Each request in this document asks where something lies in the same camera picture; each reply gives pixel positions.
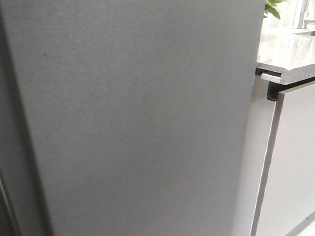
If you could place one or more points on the dark grey fridge door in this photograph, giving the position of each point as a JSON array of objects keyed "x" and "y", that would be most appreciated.
[
  {"x": 136, "y": 110},
  {"x": 8, "y": 222}
]

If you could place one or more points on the grey kitchen counter cabinet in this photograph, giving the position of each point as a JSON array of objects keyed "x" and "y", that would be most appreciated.
[{"x": 276, "y": 192}]

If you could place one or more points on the silver sink faucet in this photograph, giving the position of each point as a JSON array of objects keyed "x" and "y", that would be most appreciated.
[{"x": 307, "y": 14}]

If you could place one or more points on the green potted plant white pot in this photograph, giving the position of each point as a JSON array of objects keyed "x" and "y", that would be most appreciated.
[{"x": 275, "y": 12}]

